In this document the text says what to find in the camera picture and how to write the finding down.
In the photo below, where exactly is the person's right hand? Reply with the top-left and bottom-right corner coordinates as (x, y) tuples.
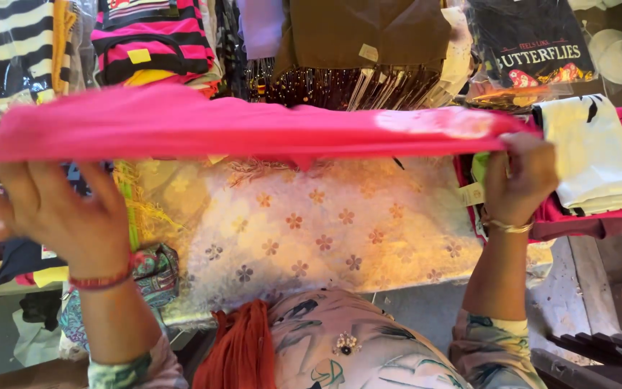
(484, 132), (560, 228)

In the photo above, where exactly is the person's left hand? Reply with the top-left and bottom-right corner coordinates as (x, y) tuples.
(0, 160), (131, 282)

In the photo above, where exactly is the navy folded garment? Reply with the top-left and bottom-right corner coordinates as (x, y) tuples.
(0, 237), (69, 286)

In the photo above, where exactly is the white folded garment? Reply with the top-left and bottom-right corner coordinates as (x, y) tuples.
(532, 94), (622, 217)

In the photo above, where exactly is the gold bangle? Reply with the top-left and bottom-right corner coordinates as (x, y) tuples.
(479, 213), (535, 234)

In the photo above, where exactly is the black printed packaged t-shirt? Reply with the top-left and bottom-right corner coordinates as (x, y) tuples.
(465, 0), (598, 109)

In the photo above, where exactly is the magenta folded garment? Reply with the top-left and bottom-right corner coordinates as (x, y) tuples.
(454, 106), (622, 243)

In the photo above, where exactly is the white round fan base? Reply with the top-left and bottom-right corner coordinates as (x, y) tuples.
(586, 27), (622, 86)

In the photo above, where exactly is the black white striped packaged garment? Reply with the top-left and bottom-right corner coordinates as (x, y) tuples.
(0, 0), (74, 106)

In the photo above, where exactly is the paisley patterned fabric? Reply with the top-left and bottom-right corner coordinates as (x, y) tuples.
(58, 243), (181, 352)

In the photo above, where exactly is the brown fringed packaged garment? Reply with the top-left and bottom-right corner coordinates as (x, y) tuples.
(246, 0), (474, 111)

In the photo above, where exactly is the yellow floral packaged fabric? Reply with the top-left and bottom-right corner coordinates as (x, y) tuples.
(114, 157), (555, 325)

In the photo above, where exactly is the dark wooden bench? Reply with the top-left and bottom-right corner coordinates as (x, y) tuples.
(529, 330), (622, 389)

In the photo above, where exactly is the pink black striped packaged garment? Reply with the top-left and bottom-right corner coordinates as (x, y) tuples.
(90, 0), (222, 98)

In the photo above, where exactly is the person's floral printed top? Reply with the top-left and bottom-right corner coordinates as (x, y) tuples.
(87, 289), (549, 389)

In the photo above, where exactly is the flower brooch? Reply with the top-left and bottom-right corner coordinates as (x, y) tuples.
(333, 332), (362, 357)

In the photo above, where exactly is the lavender packaged garment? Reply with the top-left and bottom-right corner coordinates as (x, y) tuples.
(235, 0), (286, 60)

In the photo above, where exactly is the orange scarf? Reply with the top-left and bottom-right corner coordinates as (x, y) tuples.
(192, 299), (278, 389)

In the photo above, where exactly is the red thread bracelet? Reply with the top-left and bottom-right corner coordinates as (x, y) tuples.
(68, 251), (147, 292)

